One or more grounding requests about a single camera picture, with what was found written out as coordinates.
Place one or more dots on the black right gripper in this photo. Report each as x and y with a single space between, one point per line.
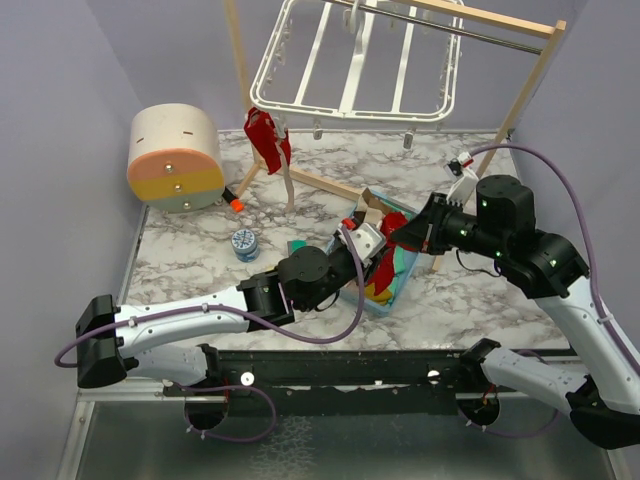
415 231

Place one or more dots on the green grey eraser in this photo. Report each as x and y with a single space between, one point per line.
294 245

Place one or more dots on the red santa sock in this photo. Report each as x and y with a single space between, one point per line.
260 129

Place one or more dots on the metal hanging rod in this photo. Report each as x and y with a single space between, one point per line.
447 28

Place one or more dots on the blue perforated plastic basket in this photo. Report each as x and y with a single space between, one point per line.
352 291

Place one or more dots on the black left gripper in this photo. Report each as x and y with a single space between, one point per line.
375 262

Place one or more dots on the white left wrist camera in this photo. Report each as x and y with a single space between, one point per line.
367 240

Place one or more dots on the pastel round drawer box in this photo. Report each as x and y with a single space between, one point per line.
174 161

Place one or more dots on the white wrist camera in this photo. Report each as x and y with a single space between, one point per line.
464 179
367 240

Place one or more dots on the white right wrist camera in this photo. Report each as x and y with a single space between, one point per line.
464 179

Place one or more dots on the black mounting rail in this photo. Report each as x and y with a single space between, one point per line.
324 383

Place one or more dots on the orange black highlighter pen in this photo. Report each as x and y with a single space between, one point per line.
232 200

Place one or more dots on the cream ribbed sock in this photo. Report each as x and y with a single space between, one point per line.
370 209

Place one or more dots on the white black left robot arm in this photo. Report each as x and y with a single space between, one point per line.
114 342

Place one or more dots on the red beige reindeer sock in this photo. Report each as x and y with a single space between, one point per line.
281 137

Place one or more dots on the wooden hanger rack frame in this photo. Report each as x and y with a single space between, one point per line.
538 35

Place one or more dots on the white plastic clip hanger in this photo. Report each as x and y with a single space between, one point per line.
360 25

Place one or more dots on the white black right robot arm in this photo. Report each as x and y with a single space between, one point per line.
603 403

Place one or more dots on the red snowflake sock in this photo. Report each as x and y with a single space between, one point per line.
391 222

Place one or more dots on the yellow sock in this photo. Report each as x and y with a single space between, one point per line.
382 298

